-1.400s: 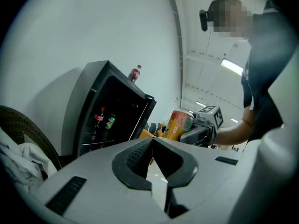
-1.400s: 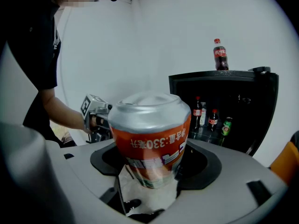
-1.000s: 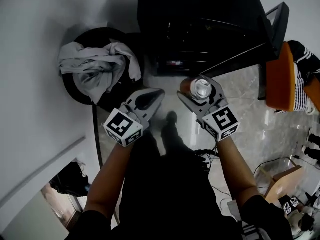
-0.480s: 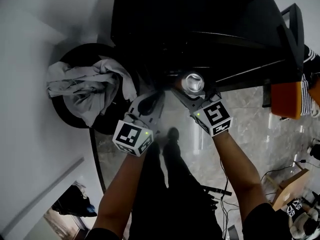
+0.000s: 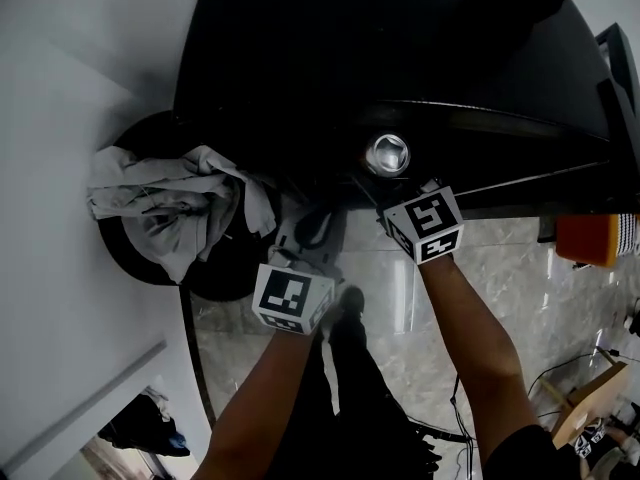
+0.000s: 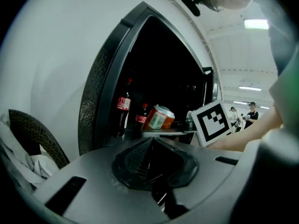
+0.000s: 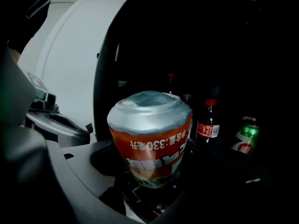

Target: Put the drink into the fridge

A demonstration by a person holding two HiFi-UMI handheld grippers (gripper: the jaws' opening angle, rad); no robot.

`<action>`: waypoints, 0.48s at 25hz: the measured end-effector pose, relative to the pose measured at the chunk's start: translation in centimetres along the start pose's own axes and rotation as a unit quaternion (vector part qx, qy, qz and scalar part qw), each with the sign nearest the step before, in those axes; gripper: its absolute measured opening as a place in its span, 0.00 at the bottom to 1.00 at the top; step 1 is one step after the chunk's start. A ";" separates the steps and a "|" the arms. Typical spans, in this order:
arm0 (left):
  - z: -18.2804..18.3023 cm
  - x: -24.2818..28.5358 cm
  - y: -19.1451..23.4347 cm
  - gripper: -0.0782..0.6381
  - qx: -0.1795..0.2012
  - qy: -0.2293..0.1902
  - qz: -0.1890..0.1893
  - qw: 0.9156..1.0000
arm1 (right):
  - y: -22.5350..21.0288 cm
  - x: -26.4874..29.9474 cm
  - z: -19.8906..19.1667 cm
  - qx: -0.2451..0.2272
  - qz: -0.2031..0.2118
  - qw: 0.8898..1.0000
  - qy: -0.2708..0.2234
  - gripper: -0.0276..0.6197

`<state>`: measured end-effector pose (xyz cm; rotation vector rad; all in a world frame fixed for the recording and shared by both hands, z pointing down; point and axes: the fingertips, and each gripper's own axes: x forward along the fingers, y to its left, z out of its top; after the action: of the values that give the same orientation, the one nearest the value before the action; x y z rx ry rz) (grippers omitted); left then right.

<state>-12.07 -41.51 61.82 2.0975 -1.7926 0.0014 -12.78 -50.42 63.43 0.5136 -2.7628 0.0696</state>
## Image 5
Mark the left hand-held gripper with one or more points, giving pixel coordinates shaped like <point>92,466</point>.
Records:
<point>292,295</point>

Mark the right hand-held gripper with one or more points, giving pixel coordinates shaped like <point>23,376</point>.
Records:
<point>430,218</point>

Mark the black mini fridge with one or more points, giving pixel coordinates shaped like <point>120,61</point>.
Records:
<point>300,43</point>

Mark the person's left forearm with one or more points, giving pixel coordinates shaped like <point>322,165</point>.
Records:
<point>260,403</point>

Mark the person's right forearm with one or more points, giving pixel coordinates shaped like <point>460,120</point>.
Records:
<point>470,348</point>

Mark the person's black shoe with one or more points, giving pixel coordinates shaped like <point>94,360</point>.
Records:
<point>352,298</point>

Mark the grey cloth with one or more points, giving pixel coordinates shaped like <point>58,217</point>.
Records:
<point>170,203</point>

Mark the orange sofa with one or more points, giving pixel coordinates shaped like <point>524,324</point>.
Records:
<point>585,240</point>

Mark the person's black trousers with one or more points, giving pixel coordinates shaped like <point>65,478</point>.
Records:
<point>360,393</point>

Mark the dark wicker basket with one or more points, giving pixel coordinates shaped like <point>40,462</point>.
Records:
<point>135,258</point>

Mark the black white striped blanket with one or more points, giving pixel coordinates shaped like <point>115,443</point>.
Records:
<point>627,233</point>

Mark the wooden chair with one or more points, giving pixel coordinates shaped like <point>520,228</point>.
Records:
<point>590,403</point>

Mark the person's black shirt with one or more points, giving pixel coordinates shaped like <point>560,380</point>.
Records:
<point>530,455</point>

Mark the black bag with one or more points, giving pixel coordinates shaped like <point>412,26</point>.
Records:
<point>145,428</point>

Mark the spare gripper device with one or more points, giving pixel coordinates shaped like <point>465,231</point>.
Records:
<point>590,438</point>

